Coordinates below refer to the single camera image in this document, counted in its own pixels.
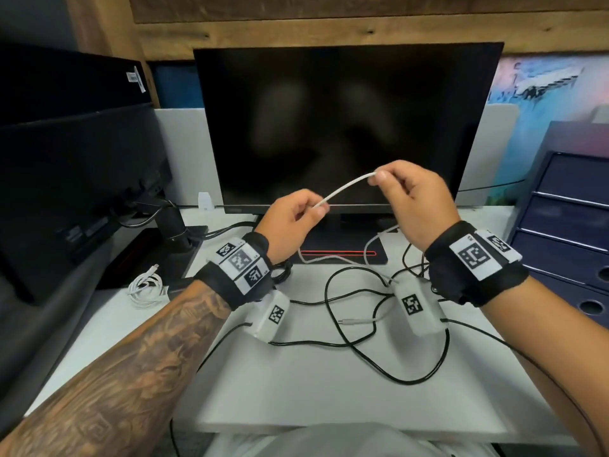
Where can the person's left hand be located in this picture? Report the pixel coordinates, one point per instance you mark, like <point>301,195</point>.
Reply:
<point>285,228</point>

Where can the person's right hand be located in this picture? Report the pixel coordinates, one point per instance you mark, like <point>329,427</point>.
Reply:
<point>423,204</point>

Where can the black charger plug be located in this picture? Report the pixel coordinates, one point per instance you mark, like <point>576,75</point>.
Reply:
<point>180,286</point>

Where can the navy blue drawer unit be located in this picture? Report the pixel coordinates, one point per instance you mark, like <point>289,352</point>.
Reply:
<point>561,242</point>

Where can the person's left forearm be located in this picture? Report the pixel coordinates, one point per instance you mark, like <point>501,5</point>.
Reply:
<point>109,376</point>

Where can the person's right forearm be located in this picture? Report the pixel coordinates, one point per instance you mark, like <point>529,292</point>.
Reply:
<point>556,356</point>

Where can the person's white shirt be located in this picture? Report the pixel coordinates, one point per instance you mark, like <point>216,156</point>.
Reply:
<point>352,442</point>

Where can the white partition panel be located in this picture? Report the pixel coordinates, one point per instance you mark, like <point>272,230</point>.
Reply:
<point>190,157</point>
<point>490,152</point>

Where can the black computer monitor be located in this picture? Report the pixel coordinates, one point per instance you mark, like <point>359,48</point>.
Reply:
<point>347,123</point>

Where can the white background table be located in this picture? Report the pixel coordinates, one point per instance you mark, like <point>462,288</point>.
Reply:
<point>600,114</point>

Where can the black panel with white sticker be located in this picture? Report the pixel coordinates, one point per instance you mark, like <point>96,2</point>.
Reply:
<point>62,85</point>

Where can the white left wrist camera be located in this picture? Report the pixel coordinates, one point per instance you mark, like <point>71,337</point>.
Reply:
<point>269,316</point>

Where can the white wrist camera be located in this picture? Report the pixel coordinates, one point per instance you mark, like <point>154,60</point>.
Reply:
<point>269,316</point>
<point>418,306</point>

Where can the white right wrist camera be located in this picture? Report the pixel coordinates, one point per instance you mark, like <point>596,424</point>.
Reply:
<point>418,306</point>

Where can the black monitor arm base plate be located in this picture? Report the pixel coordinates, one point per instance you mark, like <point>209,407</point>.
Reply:
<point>138,261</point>

